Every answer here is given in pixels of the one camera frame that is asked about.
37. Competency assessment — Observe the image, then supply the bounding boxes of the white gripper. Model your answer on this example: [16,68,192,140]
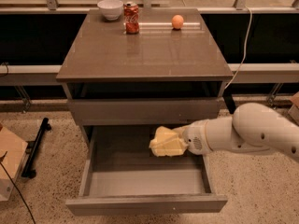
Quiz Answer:
[149,119,211,155]

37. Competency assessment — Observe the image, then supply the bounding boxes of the yellow sponge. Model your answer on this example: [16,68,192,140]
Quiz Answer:
[149,140,187,157]

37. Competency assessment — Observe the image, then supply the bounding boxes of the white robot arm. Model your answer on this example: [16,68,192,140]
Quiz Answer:
[149,103,299,161]

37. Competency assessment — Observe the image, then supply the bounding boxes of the grey drawer cabinet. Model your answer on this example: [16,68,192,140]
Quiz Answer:
[56,8,233,142]

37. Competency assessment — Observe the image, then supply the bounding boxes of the open grey lower drawer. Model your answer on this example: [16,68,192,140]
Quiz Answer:
[66,126,227,216]

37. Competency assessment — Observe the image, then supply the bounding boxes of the closed grey upper drawer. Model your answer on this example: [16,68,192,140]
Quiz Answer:
[68,99,221,126]

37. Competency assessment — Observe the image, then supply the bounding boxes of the orange ball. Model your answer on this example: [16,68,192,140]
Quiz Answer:
[172,15,184,30]

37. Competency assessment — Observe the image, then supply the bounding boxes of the red soda can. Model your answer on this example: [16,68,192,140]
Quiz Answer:
[123,1,139,35]

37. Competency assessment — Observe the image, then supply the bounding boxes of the white bowl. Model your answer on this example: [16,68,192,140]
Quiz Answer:
[97,0,123,21]

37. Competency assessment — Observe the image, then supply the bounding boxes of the cardboard box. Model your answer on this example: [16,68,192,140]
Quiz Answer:
[0,125,27,202]

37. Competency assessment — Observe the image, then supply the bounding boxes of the white cable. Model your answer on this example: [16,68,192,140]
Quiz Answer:
[223,5,254,91]

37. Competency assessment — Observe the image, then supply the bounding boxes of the black cable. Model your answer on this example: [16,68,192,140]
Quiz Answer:
[0,151,40,224]

